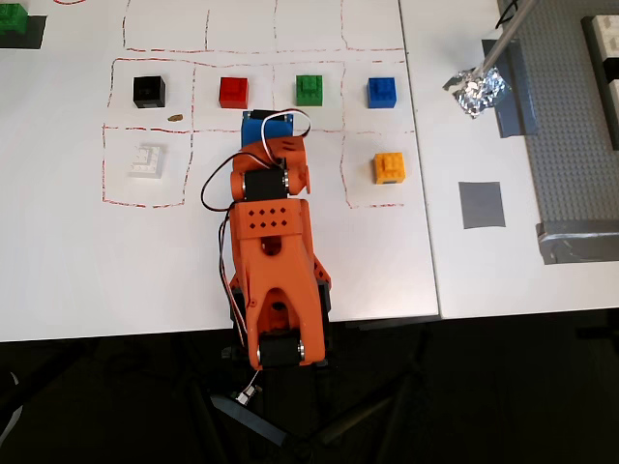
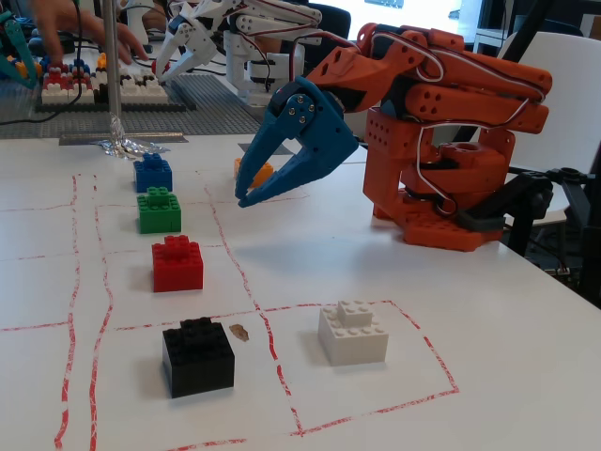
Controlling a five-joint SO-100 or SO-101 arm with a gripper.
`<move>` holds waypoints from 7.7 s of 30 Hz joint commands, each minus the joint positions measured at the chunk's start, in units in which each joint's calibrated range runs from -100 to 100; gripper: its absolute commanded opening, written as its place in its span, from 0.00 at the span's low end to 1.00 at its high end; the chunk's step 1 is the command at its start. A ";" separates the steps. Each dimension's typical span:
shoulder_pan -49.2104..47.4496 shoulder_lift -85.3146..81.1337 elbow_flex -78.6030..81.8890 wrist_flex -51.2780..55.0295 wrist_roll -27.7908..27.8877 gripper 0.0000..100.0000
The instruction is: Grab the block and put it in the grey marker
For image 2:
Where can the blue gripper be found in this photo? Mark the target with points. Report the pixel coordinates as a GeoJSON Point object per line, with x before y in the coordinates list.
{"type": "Point", "coordinates": [324, 129]}

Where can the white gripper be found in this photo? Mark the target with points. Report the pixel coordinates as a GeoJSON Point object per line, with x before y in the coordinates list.
{"type": "Point", "coordinates": [182, 48]}

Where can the blue Lego block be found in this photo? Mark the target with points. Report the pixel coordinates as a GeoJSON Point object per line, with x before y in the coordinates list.
{"type": "Point", "coordinates": [152, 177]}

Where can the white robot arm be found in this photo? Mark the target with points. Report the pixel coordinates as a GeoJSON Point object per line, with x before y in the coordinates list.
{"type": "Point", "coordinates": [239, 70]}

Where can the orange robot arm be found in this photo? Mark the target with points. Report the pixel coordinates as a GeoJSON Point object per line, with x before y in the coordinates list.
{"type": "Point", "coordinates": [469, 94]}

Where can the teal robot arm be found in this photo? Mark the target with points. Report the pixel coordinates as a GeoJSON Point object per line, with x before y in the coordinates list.
{"type": "Point", "coordinates": [16, 51]}

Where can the grey square tape marker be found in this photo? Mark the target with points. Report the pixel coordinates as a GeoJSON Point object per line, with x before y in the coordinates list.
{"type": "Point", "coordinates": [283, 149]}

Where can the orange Lego block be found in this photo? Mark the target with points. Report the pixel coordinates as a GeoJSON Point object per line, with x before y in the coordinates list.
{"type": "Point", "coordinates": [265, 172]}

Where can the green Lego block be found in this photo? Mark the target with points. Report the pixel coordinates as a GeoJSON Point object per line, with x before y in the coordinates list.
{"type": "Point", "coordinates": [159, 217]}

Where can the red Lego block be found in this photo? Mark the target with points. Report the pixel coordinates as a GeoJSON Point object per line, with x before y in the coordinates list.
{"type": "Point", "coordinates": [178, 272]}

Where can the white Lego block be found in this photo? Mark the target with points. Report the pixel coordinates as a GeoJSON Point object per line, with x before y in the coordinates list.
{"type": "Point", "coordinates": [352, 344]}

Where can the black Lego block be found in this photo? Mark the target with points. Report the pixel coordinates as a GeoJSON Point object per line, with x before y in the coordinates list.
{"type": "Point", "coordinates": [197, 366]}

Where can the person hand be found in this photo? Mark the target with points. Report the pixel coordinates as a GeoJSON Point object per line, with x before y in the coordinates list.
{"type": "Point", "coordinates": [70, 16]}

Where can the dark Lego plate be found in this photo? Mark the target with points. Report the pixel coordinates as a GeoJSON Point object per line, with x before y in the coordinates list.
{"type": "Point", "coordinates": [183, 107]}

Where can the metal pole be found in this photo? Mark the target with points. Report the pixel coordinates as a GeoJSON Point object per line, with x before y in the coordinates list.
{"type": "Point", "coordinates": [112, 70]}

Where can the grey Lego baseplate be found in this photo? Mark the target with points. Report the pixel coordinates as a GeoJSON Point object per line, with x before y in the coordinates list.
{"type": "Point", "coordinates": [211, 117]}

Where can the crumpled aluminium foil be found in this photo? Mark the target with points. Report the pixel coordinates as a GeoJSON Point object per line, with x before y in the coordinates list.
{"type": "Point", "coordinates": [129, 148]}

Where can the multicolour Lego brick build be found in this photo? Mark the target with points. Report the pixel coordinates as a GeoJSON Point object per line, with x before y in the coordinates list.
{"type": "Point", "coordinates": [61, 91]}

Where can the black office chair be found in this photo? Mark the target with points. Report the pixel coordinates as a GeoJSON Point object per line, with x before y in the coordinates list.
{"type": "Point", "coordinates": [335, 28]}

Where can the small brown scrap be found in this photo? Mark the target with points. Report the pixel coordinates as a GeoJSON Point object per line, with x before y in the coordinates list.
{"type": "Point", "coordinates": [239, 331]}

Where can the black table clamp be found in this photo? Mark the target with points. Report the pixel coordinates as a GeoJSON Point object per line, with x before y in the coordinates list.
{"type": "Point", "coordinates": [516, 197]}

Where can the white chair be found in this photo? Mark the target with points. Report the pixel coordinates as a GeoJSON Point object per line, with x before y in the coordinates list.
{"type": "Point", "coordinates": [563, 56]}

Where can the black tripod stand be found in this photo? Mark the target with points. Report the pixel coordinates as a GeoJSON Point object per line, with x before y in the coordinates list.
{"type": "Point", "coordinates": [580, 202]}

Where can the grey duct tape strip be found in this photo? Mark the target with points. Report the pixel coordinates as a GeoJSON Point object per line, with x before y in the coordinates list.
{"type": "Point", "coordinates": [82, 139]}

